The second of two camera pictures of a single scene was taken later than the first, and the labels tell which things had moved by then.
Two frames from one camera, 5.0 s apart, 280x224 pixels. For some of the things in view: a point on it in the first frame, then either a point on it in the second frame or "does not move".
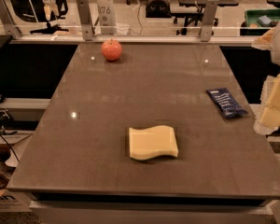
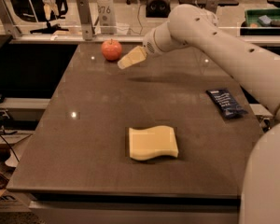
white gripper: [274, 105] → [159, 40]
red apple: [111, 49] does not move
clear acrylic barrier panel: [130, 31] does not move
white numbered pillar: [107, 22] does not move
